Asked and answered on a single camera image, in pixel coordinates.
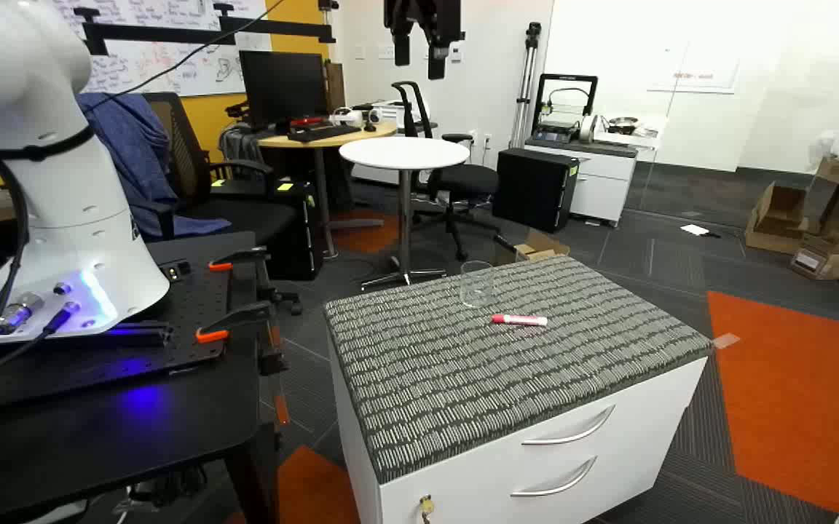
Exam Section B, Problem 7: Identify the black clamp with orange tip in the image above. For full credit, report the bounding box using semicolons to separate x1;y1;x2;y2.
203;241;275;316
192;297;291;378

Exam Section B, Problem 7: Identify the black hanging equipment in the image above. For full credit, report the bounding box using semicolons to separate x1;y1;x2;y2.
382;0;470;83

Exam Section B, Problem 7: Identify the black computer tower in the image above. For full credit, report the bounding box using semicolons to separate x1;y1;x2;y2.
266;173;326;285

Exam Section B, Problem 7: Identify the black box cabinet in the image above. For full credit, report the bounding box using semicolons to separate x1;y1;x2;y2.
493;147;581;234

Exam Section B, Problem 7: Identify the black computer monitor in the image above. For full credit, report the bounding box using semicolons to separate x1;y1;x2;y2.
237;51;330;134

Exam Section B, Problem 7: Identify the silver curved drawer handle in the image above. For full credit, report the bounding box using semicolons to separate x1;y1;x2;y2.
519;403;618;451
506;455;601;503

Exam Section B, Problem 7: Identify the red whiteboard marker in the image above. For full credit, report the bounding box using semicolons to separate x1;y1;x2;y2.
490;311;550;330

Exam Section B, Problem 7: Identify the round wooden desk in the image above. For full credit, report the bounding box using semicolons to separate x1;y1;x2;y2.
254;121;401;259

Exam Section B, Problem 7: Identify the black frame 3D printer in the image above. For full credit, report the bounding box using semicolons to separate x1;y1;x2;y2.
531;71;604;148

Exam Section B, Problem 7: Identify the round white pedestal table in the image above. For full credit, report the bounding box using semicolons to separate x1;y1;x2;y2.
334;134;471;294

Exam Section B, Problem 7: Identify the whiteboard with drawings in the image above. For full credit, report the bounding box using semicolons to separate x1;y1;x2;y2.
53;0;276;99

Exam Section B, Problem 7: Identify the black overhead mounting bar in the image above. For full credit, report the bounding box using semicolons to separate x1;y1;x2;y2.
69;0;337;58

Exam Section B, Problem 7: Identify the tall cardboard box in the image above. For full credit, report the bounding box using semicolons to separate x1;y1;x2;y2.
789;183;839;285

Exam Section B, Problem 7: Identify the black camera tripod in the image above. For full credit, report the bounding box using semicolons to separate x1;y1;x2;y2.
506;20;549;153

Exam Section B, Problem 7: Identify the grey striped carpet mat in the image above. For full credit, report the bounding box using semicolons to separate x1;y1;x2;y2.
321;254;716;487

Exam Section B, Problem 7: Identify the open cardboard box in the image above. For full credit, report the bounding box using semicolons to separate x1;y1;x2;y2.
742;182;814;259

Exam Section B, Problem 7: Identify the black work table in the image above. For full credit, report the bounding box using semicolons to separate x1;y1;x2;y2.
0;228;283;524

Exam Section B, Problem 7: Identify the small cardboard box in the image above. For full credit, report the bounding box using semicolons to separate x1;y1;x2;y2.
514;228;573;265

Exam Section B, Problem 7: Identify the blue jacket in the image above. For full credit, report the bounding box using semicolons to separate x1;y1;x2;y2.
77;91;234;241

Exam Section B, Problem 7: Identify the white drawer cabinet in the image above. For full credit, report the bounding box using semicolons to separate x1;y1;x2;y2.
330;353;710;524

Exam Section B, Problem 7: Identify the black keyboard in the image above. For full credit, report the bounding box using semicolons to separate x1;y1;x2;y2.
286;116;366;147

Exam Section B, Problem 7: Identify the white low cabinet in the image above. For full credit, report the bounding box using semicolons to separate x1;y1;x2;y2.
521;138;642;228

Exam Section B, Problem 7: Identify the black office chair with armrests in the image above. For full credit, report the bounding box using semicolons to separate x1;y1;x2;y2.
141;91;310;316

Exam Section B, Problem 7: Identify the black swivel office chair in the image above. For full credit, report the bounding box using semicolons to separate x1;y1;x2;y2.
388;78;505;265

